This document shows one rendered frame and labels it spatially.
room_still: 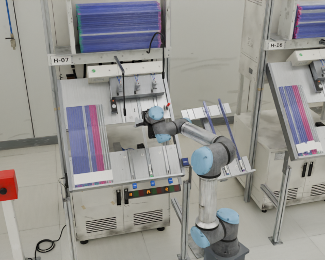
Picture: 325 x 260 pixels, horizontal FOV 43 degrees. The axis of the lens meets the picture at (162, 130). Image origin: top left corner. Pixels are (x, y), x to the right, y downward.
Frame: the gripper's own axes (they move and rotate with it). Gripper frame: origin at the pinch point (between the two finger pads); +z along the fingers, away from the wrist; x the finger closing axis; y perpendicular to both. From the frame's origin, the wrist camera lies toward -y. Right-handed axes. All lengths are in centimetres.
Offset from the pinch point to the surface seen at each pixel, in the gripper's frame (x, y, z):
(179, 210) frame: -23, -56, 41
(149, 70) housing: -9.0, 37.0, 10.6
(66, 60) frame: 42, 47, 9
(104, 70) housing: 19.1, 39.1, 10.9
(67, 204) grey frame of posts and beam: 51, -40, 12
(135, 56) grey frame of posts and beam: -1.0, 46.4, 9.1
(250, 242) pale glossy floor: -75, -88, 50
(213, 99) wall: -117, 46, 189
